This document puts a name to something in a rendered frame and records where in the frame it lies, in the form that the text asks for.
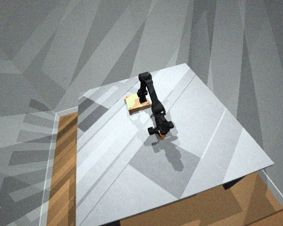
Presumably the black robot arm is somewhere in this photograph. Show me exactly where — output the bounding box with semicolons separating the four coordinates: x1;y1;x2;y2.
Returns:
137;72;170;135

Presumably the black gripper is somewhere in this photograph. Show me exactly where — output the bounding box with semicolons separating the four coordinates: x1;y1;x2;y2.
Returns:
148;121;174;137

